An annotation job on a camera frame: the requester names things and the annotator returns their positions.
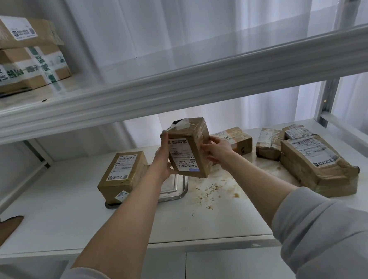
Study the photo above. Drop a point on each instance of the metal weighing scale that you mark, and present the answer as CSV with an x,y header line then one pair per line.
x,y
171,188

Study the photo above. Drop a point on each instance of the brown torn cardboard piece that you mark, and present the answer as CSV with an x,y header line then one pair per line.
x,y
6,231

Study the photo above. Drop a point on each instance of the brown cardboard parcel, small sticker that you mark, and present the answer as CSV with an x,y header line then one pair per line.
x,y
124,175

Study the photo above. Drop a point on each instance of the person's left forearm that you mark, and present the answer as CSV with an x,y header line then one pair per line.
x,y
126,216

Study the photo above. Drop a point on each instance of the white sheer curtain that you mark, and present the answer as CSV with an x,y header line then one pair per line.
x,y
164,23

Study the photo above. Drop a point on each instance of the small crumpled cardboard parcel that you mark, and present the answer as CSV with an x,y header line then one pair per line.
x,y
269,145

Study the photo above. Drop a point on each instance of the person's right forearm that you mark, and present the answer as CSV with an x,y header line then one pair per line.
x,y
261,184

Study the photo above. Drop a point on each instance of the person's right gray sleeve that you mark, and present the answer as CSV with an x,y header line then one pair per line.
x,y
330,237

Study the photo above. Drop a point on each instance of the small cardboard parcel, white label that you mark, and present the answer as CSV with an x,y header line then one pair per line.
x,y
297,132

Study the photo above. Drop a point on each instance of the tall taped cardboard parcel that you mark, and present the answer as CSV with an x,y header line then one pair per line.
x,y
189,150

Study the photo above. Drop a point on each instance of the white metal shelf unit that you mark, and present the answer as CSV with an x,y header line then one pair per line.
x,y
199,81

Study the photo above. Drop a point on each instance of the person's right hand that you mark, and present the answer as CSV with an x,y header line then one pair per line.
x,y
219,150

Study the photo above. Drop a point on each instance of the person's left hand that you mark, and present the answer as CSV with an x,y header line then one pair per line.
x,y
161,159

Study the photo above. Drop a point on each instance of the wide brown cardboard box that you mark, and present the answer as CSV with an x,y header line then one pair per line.
x,y
6,30

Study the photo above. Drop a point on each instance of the flat cardboard parcel, clear tape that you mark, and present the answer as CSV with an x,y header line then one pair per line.
x,y
238,140

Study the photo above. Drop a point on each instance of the person's left thumb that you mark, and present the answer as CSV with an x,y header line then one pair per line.
x,y
165,137

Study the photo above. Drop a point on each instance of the large crumpled cardboard parcel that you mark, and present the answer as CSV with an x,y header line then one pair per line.
x,y
316,167

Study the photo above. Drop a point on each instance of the green-taped cardboard box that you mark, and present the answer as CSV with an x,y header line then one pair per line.
x,y
27,68

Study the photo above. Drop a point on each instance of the person's right thumb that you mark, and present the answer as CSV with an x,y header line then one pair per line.
x,y
206,147

